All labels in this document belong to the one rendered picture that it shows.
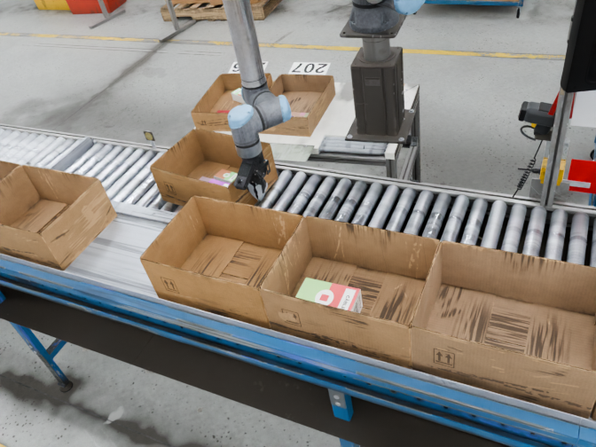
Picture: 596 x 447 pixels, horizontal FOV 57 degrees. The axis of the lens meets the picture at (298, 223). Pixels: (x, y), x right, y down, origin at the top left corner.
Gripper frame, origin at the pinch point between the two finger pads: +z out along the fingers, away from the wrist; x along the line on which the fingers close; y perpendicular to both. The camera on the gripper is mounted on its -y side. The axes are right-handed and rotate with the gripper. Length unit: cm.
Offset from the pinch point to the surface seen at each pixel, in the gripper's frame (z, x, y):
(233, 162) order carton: 2.4, 24.3, 22.1
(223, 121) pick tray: 0, 44, 47
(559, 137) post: -22, -98, 28
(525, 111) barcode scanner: -28, -87, 31
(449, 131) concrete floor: 80, -32, 178
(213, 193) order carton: -6.6, 13.5, -8.0
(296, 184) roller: 5.9, -6.6, 18.2
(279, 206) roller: 5.5, -5.9, 4.1
